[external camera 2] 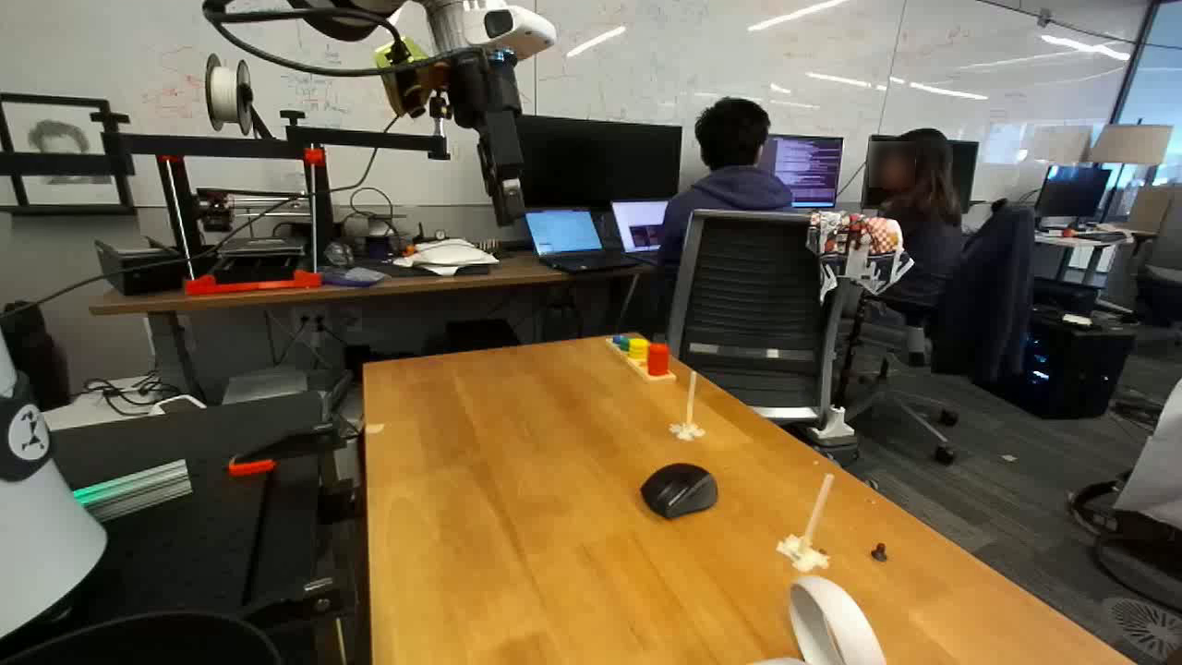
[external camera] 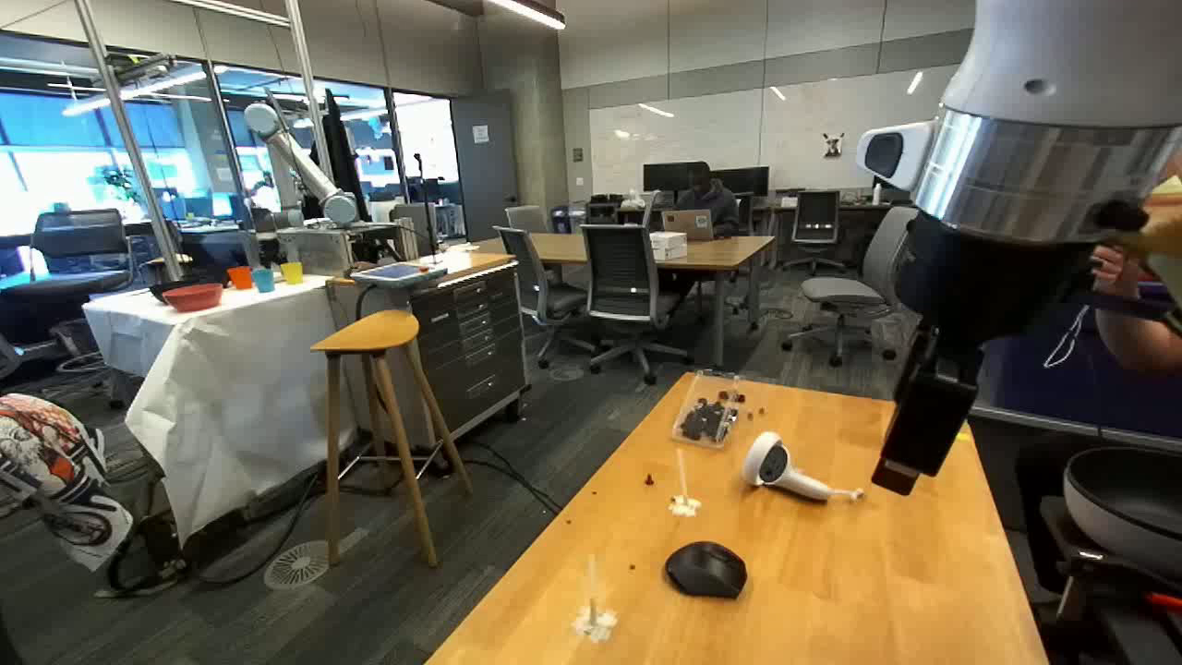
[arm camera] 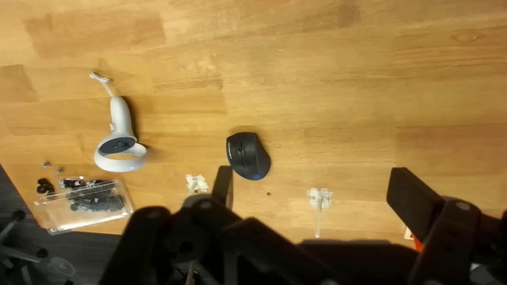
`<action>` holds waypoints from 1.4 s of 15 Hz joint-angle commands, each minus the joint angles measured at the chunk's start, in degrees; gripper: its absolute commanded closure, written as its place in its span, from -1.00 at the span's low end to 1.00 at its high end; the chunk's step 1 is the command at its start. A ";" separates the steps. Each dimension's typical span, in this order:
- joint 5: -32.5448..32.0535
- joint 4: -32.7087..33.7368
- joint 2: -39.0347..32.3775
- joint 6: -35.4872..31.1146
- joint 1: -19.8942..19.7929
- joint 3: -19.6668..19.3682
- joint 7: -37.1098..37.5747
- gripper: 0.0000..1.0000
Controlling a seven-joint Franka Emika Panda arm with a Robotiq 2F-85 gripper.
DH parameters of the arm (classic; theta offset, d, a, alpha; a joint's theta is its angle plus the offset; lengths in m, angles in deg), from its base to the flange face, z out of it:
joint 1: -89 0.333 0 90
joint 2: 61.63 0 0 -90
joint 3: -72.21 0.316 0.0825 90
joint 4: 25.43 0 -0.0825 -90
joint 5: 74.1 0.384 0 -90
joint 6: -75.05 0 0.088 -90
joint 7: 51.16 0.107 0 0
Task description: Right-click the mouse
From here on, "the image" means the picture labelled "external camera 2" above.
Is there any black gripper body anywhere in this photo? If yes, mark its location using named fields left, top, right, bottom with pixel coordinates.
left=446, top=47, right=533, bottom=192

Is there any black computer mouse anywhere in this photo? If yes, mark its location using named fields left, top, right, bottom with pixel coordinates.
left=638, top=461, right=722, bottom=523

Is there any open laptop with blue screen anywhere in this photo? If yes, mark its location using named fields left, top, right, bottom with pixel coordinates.
left=520, top=204, right=634, bottom=278

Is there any stack of white papers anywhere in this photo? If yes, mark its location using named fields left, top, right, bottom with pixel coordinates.
left=392, top=238, right=501, bottom=281

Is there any large black monitor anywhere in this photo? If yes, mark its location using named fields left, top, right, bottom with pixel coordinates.
left=514, top=112, right=687, bottom=214

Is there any open laptop with white screen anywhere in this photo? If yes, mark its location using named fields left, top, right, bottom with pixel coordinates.
left=608, top=197, right=677, bottom=262

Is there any long wooden desk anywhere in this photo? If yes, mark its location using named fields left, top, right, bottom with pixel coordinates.
left=89, top=251, right=643, bottom=399

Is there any wooden peg toy board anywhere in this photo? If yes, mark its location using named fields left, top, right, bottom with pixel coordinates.
left=607, top=330, right=679, bottom=384

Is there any person in purple hoodie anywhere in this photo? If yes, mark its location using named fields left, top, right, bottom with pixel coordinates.
left=653, top=95, right=794, bottom=268

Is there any red and black 3D printer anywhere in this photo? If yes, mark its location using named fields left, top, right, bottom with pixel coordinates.
left=116, top=106, right=453, bottom=298

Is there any grey mesh office chair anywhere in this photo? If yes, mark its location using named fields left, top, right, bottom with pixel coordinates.
left=665, top=204, right=959, bottom=470

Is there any white filament spool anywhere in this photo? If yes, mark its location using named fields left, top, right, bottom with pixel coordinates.
left=200, top=53, right=260, bottom=138

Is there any white plastic stick stand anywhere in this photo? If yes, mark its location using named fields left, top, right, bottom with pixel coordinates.
left=777, top=470, right=837, bottom=575
left=668, top=364, right=711, bottom=446

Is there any monitor with purple screen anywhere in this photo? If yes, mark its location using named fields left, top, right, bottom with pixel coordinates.
left=761, top=128, right=849, bottom=214

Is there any floral patterned cloth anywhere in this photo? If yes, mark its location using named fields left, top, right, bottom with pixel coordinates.
left=807, top=208, right=920, bottom=304

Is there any black box device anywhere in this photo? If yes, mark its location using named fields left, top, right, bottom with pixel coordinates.
left=91, top=234, right=192, bottom=298

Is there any person with long dark hair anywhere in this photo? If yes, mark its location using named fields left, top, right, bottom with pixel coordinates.
left=874, top=124, right=970, bottom=319

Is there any black framed picture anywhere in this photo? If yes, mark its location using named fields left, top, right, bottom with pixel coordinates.
left=0, top=90, right=136, bottom=219

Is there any dark computer monitor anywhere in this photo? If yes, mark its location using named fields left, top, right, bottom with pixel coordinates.
left=857, top=133, right=988, bottom=214

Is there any pale green bar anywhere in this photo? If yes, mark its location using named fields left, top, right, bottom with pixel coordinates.
left=68, top=456, right=200, bottom=523

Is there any dark blue office chair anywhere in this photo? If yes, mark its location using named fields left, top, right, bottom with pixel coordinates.
left=930, top=198, right=1041, bottom=384

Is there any white tape roll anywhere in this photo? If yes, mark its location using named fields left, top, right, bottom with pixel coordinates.
left=753, top=573, right=892, bottom=665

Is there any black computer tower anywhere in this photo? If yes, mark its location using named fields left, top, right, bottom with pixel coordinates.
left=1016, top=304, right=1138, bottom=426

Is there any wrist camera with green mount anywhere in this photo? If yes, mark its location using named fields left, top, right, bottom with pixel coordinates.
left=368, top=38, right=436, bottom=121

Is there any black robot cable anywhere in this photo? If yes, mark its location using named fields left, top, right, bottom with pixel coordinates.
left=200, top=0, right=419, bottom=80

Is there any orange tool handle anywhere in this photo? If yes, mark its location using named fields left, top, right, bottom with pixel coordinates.
left=226, top=456, right=280, bottom=484

